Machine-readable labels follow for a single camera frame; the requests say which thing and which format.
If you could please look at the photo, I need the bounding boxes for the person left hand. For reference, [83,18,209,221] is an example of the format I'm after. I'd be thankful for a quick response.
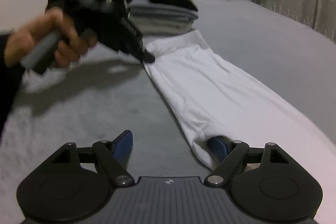
[4,7,97,68]

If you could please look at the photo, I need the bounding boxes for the grey bed sheet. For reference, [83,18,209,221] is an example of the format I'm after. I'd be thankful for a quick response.
[1,0,335,223]

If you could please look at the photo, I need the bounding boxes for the white trousers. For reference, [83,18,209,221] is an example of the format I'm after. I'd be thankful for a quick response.
[145,31,335,172]

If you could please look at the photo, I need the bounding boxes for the grey folded garment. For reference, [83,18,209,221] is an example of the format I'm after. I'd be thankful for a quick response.
[127,0,199,25]

